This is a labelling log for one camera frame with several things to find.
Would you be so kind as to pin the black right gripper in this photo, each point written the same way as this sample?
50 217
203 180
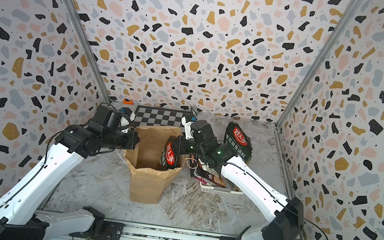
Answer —
182 144

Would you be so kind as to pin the green black seasoning packet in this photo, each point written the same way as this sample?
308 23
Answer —
239 141

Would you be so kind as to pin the white perforated plastic basket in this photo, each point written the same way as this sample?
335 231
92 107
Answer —
214 166

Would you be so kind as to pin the brown paper bag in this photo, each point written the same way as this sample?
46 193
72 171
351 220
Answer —
148 182

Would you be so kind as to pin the black red seasoning packet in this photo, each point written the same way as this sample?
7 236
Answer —
170 155

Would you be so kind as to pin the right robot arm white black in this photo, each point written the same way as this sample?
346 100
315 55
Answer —
227 160

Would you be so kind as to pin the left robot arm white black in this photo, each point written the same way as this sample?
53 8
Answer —
19 218

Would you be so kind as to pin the orange black small tool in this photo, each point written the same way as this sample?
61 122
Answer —
128 102

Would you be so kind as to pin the black white chessboard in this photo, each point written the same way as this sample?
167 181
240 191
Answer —
152 116

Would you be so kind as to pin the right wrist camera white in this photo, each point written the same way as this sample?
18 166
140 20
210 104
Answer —
187 121

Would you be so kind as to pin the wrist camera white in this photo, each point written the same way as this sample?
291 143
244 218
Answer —
127 118
187 121

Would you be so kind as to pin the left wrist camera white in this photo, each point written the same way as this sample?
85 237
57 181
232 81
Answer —
127 118

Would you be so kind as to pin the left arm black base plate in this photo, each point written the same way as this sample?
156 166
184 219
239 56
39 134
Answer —
102 230

